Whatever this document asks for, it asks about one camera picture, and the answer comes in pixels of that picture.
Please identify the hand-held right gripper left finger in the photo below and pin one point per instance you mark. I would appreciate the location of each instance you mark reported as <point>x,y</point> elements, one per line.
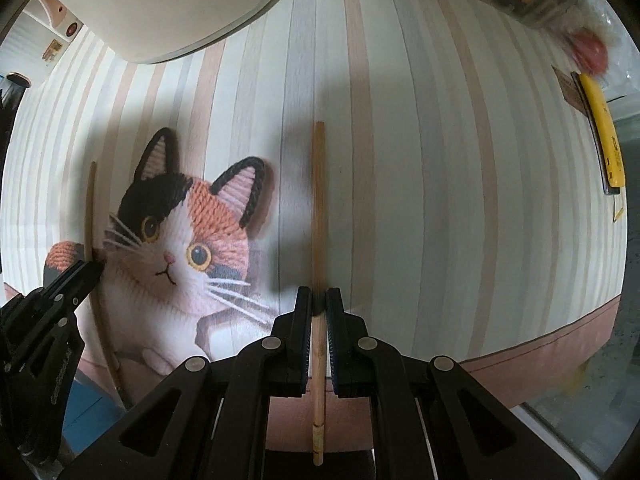
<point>304,340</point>

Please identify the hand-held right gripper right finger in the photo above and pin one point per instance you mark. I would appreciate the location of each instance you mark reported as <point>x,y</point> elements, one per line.
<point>334,340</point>

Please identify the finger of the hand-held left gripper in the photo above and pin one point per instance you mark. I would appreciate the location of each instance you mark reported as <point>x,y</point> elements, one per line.
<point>75,280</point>

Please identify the wooden chopstick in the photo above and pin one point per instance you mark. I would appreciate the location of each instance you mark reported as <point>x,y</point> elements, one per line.
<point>318,210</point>
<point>90,210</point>

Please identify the blue cabinet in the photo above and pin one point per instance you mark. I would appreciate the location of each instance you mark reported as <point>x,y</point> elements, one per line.
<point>92,410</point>

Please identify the dark furniture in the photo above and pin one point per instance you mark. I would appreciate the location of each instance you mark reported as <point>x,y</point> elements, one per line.
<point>9,110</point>

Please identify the striped cat print mat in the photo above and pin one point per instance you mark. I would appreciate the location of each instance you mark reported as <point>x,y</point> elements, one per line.
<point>425,160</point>

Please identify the white pink ribbed appliance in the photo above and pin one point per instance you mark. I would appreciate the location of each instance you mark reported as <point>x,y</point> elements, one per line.
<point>50,15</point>

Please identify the yellow utility knife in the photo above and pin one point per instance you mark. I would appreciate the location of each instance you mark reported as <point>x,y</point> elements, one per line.
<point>605,135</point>

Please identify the brown card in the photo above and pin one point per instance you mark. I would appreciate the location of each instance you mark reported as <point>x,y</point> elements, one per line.
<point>570,87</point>

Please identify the red round object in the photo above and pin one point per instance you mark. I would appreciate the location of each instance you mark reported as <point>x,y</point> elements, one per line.
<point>590,52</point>

